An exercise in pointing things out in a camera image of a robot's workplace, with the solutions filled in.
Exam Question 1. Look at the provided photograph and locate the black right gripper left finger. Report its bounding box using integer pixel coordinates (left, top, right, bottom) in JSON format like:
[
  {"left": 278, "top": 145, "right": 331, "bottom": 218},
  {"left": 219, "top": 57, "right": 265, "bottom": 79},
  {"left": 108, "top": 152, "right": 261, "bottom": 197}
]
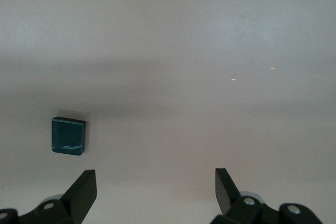
[{"left": 0, "top": 169, "right": 99, "bottom": 224}]

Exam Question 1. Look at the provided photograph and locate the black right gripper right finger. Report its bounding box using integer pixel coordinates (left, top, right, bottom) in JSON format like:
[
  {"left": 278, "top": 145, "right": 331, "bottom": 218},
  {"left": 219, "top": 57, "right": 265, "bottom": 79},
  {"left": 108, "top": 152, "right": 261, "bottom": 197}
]
[{"left": 211, "top": 167, "right": 324, "bottom": 224}]

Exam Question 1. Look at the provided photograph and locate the black phone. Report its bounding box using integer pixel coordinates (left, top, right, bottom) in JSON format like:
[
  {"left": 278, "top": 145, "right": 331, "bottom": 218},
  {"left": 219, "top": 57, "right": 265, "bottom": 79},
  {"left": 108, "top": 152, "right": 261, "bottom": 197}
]
[{"left": 50, "top": 116, "right": 87, "bottom": 156}]

